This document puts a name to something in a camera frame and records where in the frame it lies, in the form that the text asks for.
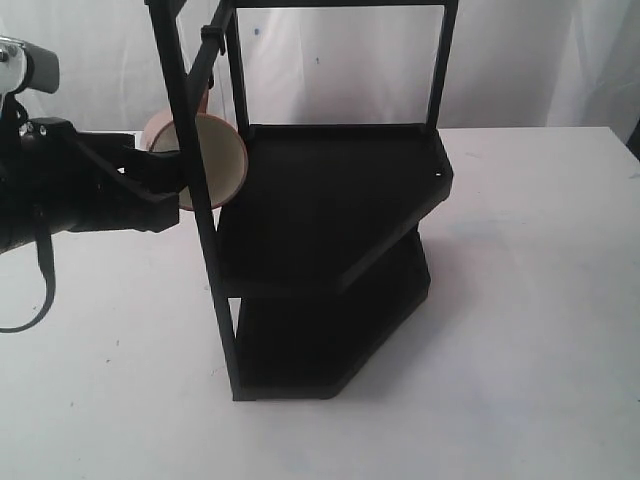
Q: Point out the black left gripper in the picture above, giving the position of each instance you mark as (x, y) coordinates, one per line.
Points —
(65, 179)

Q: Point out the pink ceramic mug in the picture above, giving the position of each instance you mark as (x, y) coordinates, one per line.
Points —
(224, 154)

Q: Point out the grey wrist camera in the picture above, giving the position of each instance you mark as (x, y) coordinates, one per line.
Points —
(25, 65)

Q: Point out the black two-tier shelf rack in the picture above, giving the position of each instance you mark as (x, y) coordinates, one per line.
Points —
(318, 259)

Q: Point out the white backdrop curtain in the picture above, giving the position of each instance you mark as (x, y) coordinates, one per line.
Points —
(512, 63)

